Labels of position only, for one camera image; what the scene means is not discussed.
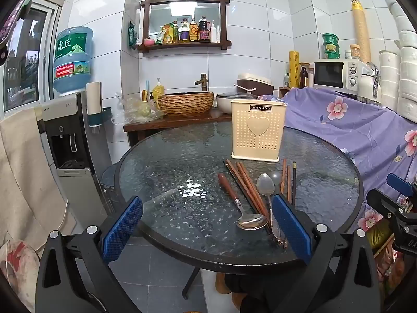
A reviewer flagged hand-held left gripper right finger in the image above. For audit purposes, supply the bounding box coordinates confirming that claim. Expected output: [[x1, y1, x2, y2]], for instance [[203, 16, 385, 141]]
[[271, 193, 382, 313]]

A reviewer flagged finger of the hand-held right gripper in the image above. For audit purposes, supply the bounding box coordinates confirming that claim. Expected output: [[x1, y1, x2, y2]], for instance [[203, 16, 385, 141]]
[[366, 188, 412, 218], [386, 173, 417, 199]]

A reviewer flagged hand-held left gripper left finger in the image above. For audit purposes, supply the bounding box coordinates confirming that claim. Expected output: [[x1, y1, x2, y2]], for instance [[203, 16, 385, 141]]
[[35, 196, 144, 313]]

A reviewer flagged all metal spoon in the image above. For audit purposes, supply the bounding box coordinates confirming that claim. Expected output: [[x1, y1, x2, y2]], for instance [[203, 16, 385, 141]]
[[256, 173, 285, 246]]

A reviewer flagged dark brown wooden chopstick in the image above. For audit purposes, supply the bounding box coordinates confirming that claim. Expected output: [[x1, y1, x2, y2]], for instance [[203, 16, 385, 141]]
[[223, 160, 273, 234]]

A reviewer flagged wooden handled metal spoon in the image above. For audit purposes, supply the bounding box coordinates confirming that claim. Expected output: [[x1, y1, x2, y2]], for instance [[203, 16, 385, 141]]
[[218, 173, 268, 230]]

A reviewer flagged cream plastic utensil holder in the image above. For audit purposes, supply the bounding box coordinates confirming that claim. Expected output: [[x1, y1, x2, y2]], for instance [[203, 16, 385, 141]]
[[231, 98, 288, 163]]

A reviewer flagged grey water dispenser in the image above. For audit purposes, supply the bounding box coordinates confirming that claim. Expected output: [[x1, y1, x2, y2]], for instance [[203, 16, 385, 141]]
[[41, 92, 108, 232]]

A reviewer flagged person's leg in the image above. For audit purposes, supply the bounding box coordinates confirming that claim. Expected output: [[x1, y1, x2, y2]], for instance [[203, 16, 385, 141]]
[[224, 266, 329, 313]]

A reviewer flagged purple floral cloth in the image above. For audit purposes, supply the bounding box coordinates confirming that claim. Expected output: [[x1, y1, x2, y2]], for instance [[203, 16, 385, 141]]
[[259, 86, 417, 232]]

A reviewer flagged white kettle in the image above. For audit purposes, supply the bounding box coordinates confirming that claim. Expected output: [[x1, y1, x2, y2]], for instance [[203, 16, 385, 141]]
[[357, 63, 382, 103]]

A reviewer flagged floral cushion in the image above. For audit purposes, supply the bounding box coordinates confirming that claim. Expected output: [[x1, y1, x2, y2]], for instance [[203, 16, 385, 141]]
[[0, 239, 41, 313]]

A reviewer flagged stack of white bowls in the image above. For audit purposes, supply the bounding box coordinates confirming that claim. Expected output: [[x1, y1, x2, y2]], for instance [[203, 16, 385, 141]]
[[379, 0, 417, 121]]

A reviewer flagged beige cloth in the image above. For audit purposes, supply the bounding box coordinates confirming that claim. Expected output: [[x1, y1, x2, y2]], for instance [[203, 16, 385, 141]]
[[0, 107, 77, 251]]

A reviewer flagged clear plastic bag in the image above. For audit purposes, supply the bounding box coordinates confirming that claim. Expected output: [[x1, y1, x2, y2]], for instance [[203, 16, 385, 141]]
[[112, 93, 163, 125]]

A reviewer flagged wooden counter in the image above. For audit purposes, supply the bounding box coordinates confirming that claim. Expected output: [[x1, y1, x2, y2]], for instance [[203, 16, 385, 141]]
[[123, 109, 232, 147]]

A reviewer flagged white microwave oven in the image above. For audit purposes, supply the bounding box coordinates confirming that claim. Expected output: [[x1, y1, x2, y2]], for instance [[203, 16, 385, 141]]
[[313, 59, 369, 92]]

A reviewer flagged white pot with lid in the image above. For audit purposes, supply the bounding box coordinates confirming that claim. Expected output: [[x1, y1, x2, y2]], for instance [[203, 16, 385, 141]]
[[216, 92, 259, 115]]

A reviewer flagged brown woven pattern basin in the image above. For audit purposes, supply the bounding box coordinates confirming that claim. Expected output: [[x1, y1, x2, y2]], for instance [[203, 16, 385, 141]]
[[157, 91, 215, 117]]

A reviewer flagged yellow soap bottle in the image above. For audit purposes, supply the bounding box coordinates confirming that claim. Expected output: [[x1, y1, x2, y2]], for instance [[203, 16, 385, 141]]
[[152, 77, 165, 103]]

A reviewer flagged white and brown rice cooker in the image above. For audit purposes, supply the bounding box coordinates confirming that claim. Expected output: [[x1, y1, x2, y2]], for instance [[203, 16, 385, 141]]
[[233, 73, 273, 94]]

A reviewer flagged stack of green noodle cups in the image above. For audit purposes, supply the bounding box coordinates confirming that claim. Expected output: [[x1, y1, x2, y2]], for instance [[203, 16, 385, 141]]
[[322, 33, 341, 60]]

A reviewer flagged yellow roll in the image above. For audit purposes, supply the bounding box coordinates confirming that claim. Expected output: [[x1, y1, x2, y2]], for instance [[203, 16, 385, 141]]
[[289, 50, 300, 88]]

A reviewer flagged tall stack of paper cups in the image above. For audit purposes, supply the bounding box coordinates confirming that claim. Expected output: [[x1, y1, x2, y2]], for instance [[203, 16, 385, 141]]
[[351, 0, 372, 63]]

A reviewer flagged bronze faucet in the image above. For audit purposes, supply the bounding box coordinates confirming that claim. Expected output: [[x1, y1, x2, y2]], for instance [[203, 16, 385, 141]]
[[195, 73, 209, 92]]

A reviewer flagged blue water bottle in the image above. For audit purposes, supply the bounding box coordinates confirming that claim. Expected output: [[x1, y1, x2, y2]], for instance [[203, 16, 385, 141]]
[[53, 27, 94, 97]]

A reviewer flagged green hanging packet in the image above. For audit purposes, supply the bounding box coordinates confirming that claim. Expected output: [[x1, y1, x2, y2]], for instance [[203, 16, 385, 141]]
[[127, 22, 138, 50]]

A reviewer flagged window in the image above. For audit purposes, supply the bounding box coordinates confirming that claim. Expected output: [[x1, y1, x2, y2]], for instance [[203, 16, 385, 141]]
[[3, 0, 62, 115]]

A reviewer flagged dark soy sauce bottle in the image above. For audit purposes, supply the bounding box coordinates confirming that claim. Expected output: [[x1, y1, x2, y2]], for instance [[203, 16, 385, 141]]
[[198, 16, 211, 43]]

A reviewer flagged wooden wall shelf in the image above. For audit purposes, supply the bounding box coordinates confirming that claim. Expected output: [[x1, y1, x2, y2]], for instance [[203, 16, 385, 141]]
[[137, 0, 232, 54]]

